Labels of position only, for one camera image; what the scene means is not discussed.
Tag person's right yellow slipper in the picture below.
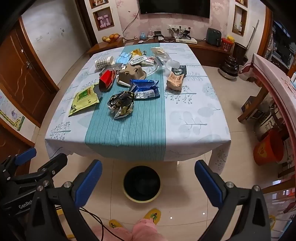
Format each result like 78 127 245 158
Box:
143 209 161 226

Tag white set-top box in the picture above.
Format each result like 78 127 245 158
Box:
175 37 198 44

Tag dark green air fryer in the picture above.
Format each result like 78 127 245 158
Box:
206 27 222 45

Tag black gold foil wrapper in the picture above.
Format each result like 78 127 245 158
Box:
107 91 135 120

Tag black television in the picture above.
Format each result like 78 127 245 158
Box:
138 0 211 18

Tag blue foil packet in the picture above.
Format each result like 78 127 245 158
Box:
130 79 160 100

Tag brown egg carton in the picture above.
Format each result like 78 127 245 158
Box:
117 64 147 87

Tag person's yellow slipper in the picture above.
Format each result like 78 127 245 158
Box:
109 219 126 230
143 209 161 226

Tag yellow-green packet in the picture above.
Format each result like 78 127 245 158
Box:
68 85 100 117

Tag blue face mask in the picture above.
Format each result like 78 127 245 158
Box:
115 52 132 65

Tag orange bucket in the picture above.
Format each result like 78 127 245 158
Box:
253 129 286 165

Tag black cable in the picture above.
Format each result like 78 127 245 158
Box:
79 207 105 241

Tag person's left yellow slipper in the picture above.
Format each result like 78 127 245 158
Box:
109 219 126 230

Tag black packet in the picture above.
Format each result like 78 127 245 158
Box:
171 65 187 76

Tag red black snack bag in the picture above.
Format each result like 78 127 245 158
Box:
99 69 116 93

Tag black trash bin yellow rim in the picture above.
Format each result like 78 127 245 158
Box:
123 166 161 204

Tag children's wall poster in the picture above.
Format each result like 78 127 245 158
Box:
0 90 26 131

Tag red basket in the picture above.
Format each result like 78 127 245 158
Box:
221 37 235 52

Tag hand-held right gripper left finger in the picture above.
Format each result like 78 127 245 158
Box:
25 159 103 241

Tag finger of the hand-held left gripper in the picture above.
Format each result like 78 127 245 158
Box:
0 147 37 172
9 153 68 189

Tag clear plastic bag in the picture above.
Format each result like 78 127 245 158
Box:
154 53 181 76

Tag dark cardboard box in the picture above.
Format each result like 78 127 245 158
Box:
241 96 259 120

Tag tan snack packet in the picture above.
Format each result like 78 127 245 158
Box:
166 71 185 91

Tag wooden fruit bowl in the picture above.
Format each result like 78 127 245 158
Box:
102 34 121 44

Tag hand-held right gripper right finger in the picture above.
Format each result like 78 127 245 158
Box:
194 159 272 241

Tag wooden television console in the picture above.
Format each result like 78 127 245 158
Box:
87 36 233 67

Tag person's left leg pink pants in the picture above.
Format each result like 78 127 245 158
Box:
92 225 133 241

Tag checkered paper cup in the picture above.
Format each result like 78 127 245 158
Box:
95 56 115 69

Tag white medicine box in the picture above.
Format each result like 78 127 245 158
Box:
129 55 147 66

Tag brown wooden door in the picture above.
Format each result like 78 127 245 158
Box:
0 17 59 128

